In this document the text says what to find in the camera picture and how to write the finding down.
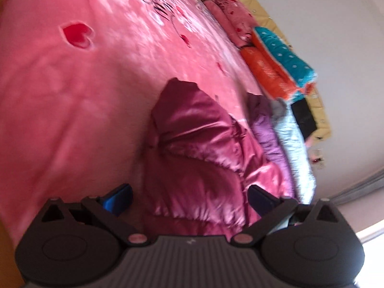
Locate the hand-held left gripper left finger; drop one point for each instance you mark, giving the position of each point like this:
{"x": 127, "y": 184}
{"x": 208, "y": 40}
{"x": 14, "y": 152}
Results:
{"x": 117, "y": 199}

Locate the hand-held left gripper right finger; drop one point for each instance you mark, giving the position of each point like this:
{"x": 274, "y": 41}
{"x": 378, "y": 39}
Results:
{"x": 259, "y": 201}

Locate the red down jacket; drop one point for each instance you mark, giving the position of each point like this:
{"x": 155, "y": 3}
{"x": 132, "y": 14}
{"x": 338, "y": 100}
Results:
{"x": 195, "y": 144}

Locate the light blue down jacket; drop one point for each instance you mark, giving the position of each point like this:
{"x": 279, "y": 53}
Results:
{"x": 295, "y": 156}

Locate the purple down jacket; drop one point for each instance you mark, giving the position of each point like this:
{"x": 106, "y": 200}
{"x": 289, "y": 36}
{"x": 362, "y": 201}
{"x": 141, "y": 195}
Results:
{"x": 267, "y": 132}

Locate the black cloth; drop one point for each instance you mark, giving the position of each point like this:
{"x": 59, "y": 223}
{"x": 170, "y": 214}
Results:
{"x": 306, "y": 120}

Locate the pink heart print blanket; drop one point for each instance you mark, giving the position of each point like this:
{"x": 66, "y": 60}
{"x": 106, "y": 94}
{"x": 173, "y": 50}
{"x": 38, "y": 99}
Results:
{"x": 90, "y": 96}

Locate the teal and orange quilt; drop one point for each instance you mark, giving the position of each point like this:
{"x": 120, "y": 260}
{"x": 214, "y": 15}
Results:
{"x": 279, "y": 60}

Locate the pink printed folded quilt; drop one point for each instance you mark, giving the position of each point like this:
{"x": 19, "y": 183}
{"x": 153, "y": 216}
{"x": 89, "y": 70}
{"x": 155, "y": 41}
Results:
{"x": 231, "y": 18}

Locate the wall socket with charger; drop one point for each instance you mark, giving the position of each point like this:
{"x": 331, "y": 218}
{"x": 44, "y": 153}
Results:
{"x": 316, "y": 156}

